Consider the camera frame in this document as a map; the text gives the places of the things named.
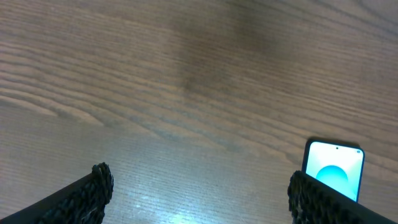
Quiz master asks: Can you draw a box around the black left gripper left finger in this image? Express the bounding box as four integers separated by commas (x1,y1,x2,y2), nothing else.
1,162,114,224

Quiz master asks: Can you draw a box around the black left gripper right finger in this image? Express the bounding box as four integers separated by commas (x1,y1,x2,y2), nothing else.
287,170,396,224

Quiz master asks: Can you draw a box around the blue Galaxy smartphone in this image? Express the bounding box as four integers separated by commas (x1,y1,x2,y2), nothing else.
302,136,365,202

